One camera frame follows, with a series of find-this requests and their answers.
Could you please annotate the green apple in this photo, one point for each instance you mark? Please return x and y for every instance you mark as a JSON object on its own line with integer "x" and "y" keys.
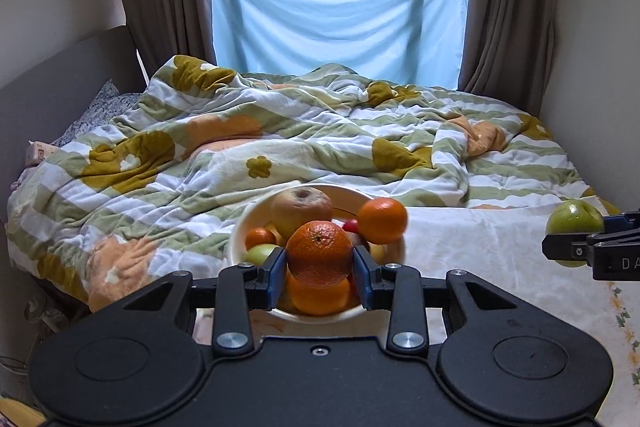
{"x": 261, "y": 253}
{"x": 575, "y": 219}

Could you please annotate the yellow red apple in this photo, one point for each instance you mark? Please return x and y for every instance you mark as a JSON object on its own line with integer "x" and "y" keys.
{"x": 300, "y": 207}

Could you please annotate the small pink box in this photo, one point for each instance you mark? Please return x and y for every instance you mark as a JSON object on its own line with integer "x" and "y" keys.
{"x": 42, "y": 153}

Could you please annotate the patterned grey pillow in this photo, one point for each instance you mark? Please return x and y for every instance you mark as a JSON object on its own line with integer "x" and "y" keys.
{"x": 100, "y": 107}

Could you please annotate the brown kiwi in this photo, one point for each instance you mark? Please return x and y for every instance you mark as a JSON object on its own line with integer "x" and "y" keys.
{"x": 361, "y": 241}

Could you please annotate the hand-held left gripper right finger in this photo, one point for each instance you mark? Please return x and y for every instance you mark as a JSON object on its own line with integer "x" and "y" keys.
{"x": 364, "y": 281}

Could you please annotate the red tomato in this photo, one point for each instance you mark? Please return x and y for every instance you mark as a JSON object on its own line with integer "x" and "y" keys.
{"x": 351, "y": 226}

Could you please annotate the grey headboard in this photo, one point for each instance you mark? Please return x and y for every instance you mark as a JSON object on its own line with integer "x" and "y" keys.
{"x": 60, "y": 77}

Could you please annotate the floral striped blanket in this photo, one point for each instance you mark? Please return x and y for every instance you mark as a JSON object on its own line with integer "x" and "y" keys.
{"x": 200, "y": 167}

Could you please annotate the light blue window cloth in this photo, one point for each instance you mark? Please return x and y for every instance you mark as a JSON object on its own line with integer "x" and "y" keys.
{"x": 340, "y": 22}

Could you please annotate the small mandarin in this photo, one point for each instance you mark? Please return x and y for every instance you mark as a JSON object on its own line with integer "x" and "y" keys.
{"x": 259, "y": 238}
{"x": 382, "y": 219}

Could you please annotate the cream floral bed sheet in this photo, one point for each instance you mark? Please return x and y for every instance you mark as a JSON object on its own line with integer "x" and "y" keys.
{"x": 475, "y": 247}

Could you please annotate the large orange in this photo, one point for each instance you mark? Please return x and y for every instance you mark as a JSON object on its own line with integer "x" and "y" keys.
{"x": 320, "y": 297}
{"x": 320, "y": 247}

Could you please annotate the white oval bowl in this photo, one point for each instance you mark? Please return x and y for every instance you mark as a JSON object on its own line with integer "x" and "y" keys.
{"x": 350, "y": 199}

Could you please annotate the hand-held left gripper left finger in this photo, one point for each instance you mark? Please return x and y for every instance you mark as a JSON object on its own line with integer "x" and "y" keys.
{"x": 275, "y": 279}

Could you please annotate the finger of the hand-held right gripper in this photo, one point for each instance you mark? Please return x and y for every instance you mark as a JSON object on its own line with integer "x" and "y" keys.
{"x": 622, "y": 222}
{"x": 570, "y": 249}

